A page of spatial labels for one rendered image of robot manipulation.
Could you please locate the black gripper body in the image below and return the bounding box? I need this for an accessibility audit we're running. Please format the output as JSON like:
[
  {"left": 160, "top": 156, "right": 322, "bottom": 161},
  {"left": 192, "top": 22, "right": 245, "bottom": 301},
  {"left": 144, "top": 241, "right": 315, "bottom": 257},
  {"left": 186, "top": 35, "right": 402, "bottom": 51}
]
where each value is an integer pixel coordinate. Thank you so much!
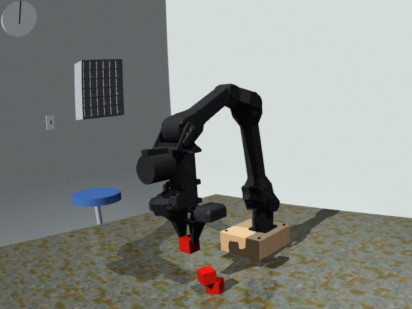
[{"left": 166, "top": 176, "right": 227, "bottom": 223}]

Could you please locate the red cube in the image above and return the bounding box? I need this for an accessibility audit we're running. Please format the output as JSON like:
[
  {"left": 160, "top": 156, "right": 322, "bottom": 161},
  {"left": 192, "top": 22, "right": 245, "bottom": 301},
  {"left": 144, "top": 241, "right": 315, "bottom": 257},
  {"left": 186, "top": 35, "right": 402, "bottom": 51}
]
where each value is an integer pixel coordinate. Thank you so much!
[
  {"left": 196, "top": 266, "right": 217, "bottom": 286},
  {"left": 206, "top": 277, "right": 225, "bottom": 295},
  {"left": 178, "top": 234, "right": 200, "bottom": 254}
]

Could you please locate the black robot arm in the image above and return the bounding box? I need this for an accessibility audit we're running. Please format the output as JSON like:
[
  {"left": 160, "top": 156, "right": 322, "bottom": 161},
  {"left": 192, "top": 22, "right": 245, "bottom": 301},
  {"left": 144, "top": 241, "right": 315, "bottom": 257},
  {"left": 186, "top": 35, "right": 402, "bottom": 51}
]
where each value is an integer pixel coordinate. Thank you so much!
[{"left": 136, "top": 84, "right": 280, "bottom": 233}]

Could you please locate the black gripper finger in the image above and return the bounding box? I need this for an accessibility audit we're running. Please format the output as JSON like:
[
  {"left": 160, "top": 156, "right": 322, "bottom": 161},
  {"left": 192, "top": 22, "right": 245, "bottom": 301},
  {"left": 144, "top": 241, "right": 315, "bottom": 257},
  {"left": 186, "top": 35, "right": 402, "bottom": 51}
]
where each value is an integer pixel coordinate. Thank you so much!
[
  {"left": 167, "top": 211, "right": 188, "bottom": 238},
  {"left": 184, "top": 218, "right": 206, "bottom": 246}
]

